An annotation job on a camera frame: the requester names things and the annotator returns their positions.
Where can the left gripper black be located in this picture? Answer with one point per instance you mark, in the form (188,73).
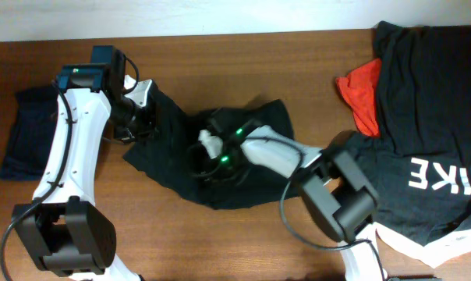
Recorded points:
(143,121)

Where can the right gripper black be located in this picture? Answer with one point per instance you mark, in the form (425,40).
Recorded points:
(218,118)

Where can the black shorts patterned waistband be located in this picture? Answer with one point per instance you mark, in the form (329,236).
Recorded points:
(164,156)

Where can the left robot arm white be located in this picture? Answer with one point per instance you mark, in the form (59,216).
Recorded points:
(61,229)

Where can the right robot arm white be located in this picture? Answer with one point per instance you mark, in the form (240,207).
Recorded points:
(338,196)

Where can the folded navy blue garment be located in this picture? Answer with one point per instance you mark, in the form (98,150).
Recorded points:
(31,134)

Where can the red garment in pile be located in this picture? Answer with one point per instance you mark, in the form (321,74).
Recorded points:
(358,89)

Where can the black garment white lettering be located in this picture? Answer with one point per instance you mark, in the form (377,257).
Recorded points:
(423,197)

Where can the black t-shirt on pile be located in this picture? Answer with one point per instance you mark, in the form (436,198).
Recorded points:
(424,90)

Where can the white garment under pile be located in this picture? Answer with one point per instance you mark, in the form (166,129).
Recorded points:
(433,254)

